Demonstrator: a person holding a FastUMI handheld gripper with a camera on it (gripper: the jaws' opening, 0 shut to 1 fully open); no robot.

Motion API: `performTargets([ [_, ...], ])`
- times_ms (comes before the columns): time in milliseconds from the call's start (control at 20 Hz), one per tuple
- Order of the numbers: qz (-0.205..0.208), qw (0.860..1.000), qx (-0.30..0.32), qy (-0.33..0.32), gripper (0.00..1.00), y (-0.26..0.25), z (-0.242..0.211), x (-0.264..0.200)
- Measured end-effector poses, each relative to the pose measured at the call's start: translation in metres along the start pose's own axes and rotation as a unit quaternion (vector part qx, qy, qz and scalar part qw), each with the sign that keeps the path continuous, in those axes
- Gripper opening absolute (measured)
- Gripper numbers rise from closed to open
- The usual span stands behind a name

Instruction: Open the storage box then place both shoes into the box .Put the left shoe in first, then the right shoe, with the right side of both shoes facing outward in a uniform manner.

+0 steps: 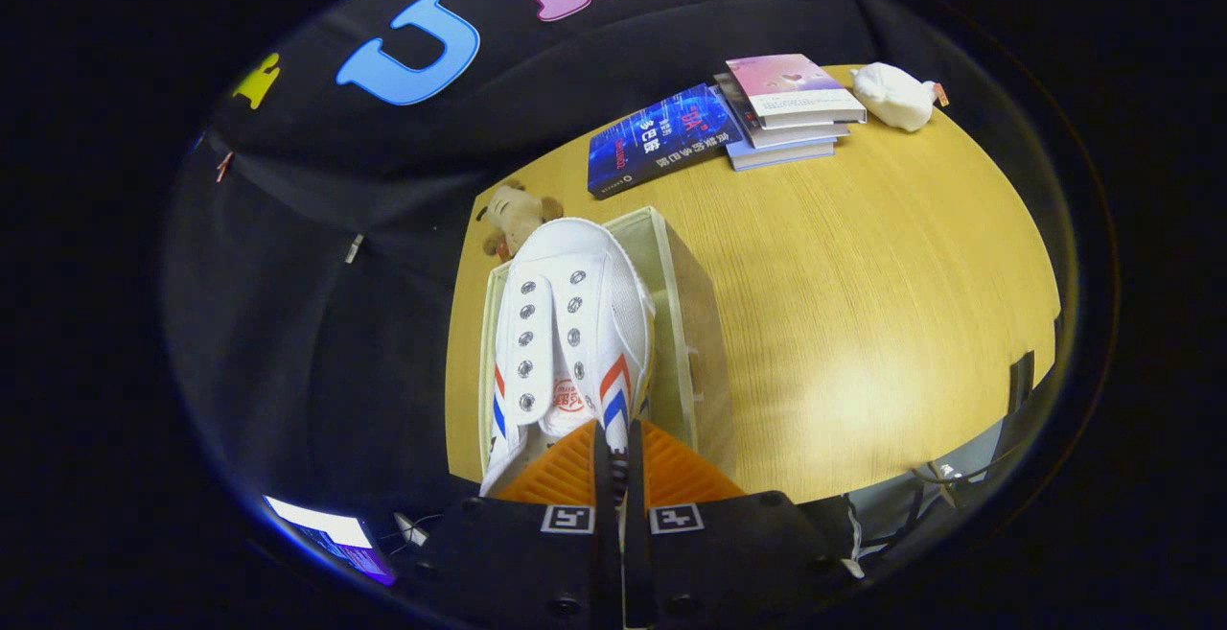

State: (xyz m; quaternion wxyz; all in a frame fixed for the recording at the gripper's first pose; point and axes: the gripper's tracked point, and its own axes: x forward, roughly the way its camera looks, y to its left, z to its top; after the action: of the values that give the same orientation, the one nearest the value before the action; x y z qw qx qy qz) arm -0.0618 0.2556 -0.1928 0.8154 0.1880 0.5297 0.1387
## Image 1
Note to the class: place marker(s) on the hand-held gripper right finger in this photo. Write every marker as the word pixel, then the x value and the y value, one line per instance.
pixel 729 553

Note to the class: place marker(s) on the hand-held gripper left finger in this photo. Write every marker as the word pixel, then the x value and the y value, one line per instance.
pixel 518 563

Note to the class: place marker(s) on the beige fabric storage box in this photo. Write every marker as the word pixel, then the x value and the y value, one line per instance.
pixel 695 314

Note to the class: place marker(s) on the white striped canvas shoe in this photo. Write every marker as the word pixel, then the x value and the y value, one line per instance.
pixel 594 304

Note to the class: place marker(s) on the laptop screen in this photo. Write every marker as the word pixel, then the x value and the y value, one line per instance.
pixel 331 534

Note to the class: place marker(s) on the brown plush dog toy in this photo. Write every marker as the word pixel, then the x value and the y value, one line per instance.
pixel 513 216

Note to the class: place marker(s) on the silver cloth clip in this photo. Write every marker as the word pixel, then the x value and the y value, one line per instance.
pixel 354 248

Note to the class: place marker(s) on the light blue cover book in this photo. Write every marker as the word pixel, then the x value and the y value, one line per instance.
pixel 781 156

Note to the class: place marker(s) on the dark blue book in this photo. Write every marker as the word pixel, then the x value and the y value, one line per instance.
pixel 661 141

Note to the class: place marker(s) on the grey cover book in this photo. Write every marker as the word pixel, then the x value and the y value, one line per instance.
pixel 796 134

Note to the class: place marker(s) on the pink cover book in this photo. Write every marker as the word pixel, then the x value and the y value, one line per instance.
pixel 791 83

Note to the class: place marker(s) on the white plush toy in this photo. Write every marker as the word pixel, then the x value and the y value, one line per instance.
pixel 896 98

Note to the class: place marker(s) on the copper cloth clip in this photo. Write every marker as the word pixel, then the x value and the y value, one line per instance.
pixel 223 166

